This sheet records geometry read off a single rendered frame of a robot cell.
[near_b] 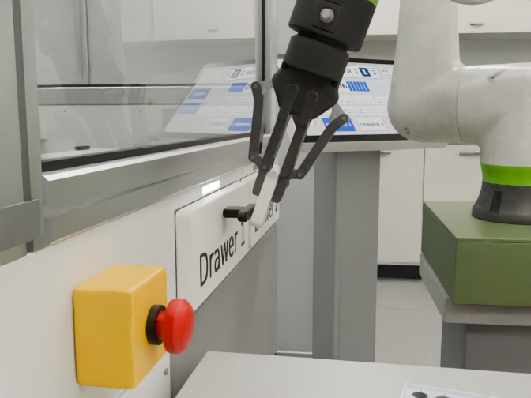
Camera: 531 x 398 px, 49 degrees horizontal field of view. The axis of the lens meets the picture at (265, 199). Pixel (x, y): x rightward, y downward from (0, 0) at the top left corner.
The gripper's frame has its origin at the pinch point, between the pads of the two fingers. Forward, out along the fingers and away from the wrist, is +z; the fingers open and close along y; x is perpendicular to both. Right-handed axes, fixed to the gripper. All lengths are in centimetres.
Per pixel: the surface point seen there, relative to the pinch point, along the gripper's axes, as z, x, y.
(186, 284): 8.8, -14.6, -3.1
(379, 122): -13, 96, 12
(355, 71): -24, 105, 0
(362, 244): 22, 101, 20
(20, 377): 6.8, -42.8, -5.0
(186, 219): 2.1, -14.6, -5.3
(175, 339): 4.7, -34.9, 1.5
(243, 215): 2.1, -3.8, -1.4
